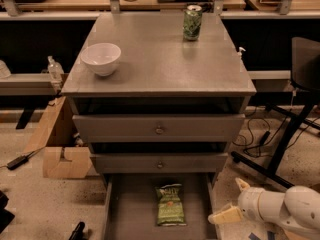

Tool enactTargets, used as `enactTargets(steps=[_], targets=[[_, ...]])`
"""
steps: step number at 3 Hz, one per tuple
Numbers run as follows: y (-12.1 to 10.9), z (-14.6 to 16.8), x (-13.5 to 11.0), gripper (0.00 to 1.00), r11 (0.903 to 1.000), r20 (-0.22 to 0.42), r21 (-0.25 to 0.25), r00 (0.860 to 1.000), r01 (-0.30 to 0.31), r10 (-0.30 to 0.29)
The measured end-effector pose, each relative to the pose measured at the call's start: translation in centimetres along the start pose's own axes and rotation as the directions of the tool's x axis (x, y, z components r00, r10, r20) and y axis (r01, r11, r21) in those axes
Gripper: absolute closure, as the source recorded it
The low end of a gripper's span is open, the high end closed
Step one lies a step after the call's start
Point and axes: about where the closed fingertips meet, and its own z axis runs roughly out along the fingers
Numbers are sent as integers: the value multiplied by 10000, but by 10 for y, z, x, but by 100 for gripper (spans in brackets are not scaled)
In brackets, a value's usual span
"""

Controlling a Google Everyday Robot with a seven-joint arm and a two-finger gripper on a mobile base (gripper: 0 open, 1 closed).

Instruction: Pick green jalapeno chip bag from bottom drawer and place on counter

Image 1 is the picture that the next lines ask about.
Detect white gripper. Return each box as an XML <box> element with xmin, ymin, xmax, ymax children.
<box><xmin>208</xmin><ymin>178</ymin><xmax>288</xmax><ymax>225</ymax></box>

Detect green jalapeno chip bag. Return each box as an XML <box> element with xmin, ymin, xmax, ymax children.
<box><xmin>155</xmin><ymin>184</ymin><xmax>186</xmax><ymax>226</ymax></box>

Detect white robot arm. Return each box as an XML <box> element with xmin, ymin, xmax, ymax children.
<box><xmin>208</xmin><ymin>178</ymin><xmax>320</xmax><ymax>240</ymax></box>

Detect bottom open grey drawer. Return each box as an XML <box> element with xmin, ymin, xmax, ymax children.
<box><xmin>102</xmin><ymin>173</ymin><xmax>218</xmax><ymax>240</ymax></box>

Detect grey drawer cabinet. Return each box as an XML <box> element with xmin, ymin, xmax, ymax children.
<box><xmin>60</xmin><ymin>11</ymin><xmax>257</xmax><ymax>240</ymax></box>

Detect middle grey drawer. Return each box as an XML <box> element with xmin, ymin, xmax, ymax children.
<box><xmin>91</xmin><ymin>153</ymin><xmax>228</xmax><ymax>174</ymax></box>

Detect top grey drawer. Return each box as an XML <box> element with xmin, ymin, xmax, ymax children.
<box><xmin>73</xmin><ymin>115</ymin><xmax>244</xmax><ymax>143</ymax></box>

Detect white pump dispenser bottle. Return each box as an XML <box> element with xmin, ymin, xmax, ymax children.
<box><xmin>237</xmin><ymin>46</ymin><xmax>246</xmax><ymax>59</ymax></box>

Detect black stand with legs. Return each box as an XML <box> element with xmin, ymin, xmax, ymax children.
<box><xmin>231</xmin><ymin>37</ymin><xmax>320</xmax><ymax>188</ymax></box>

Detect wooden block with notch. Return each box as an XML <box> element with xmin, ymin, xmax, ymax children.
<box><xmin>43</xmin><ymin>147</ymin><xmax>92</xmax><ymax>179</ymax></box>

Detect black object on floor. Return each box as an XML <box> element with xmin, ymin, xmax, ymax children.
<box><xmin>68</xmin><ymin>222</ymin><xmax>85</xmax><ymax>240</ymax></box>

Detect green soda can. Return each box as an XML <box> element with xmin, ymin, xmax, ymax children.
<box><xmin>183</xmin><ymin>5</ymin><xmax>202</xmax><ymax>41</ymax></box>

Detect white ceramic bowl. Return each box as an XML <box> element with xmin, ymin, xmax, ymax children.
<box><xmin>80</xmin><ymin>43</ymin><xmax>121</xmax><ymax>76</ymax></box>

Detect leaning wooden board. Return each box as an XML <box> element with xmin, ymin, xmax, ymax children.
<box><xmin>23</xmin><ymin>97</ymin><xmax>74</xmax><ymax>153</ymax></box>

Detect black power adapter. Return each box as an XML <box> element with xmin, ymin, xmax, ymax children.
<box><xmin>6</xmin><ymin>156</ymin><xmax>28</xmax><ymax>170</ymax></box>

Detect clear plastic bottle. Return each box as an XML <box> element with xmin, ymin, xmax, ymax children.
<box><xmin>47</xmin><ymin>56</ymin><xmax>64</xmax><ymax>81</ymax></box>

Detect black floor cables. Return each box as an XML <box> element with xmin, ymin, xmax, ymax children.
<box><xmin>232</xmin><ymin>105</ymin><xmax>320</xmax><ymax>158</ymax></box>

